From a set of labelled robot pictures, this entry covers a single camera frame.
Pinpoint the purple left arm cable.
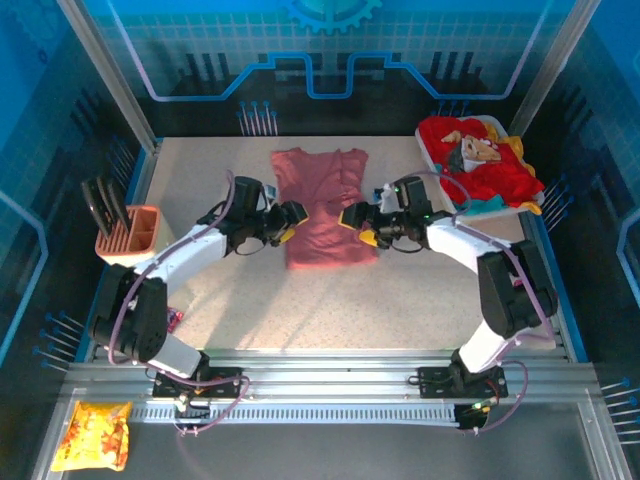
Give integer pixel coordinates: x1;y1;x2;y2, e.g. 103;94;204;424
107;169;251;437

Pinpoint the yellow snack bag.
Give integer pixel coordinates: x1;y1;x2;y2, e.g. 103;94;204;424
49;400;132;473

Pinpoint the white slotted cable duct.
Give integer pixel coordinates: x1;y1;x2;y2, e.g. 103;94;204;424
130;403;459;427

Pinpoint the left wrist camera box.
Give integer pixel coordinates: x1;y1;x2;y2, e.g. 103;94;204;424
233;175;277;221

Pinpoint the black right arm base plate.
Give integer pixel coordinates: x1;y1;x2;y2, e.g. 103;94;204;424
417;366;509;400

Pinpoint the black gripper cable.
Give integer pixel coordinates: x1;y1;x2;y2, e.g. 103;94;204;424
230;238;274;257
384;237;427;254

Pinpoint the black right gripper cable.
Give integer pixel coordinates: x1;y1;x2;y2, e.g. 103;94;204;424
384;237;427;254

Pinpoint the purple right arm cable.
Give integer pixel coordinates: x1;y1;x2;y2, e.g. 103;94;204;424
399;170;559;435

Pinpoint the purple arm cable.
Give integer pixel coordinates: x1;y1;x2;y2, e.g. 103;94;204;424
399;170;559;435
107;169;251;437

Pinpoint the black flat remote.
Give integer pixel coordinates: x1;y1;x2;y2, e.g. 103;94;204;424
107;177;134;229
95;175;124;232
80;178;112;237

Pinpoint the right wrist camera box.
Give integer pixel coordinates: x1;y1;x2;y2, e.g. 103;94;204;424
374;175;434;214

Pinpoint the aluminium rail frame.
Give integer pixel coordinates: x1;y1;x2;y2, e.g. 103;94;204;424
29;347;631;480

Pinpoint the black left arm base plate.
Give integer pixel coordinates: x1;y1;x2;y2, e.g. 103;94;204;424
152;366;243;399

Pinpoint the salmon plastic organizer holder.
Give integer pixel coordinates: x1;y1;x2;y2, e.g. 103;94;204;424
94;204;174;270

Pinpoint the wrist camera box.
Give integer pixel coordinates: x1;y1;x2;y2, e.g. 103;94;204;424
233;175;277;221
374;175;434;214

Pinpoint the teal t-shirt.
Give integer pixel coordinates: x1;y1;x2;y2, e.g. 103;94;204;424
467;194;507;217

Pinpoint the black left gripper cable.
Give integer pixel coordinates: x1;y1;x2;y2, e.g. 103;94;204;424
230;238;274;257

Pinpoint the pink t-shirt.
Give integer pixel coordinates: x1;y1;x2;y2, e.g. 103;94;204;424
269;147;380;272

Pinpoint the aluminium frame post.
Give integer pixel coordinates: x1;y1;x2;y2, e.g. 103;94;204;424
55;0;162;152
504;0;602;144

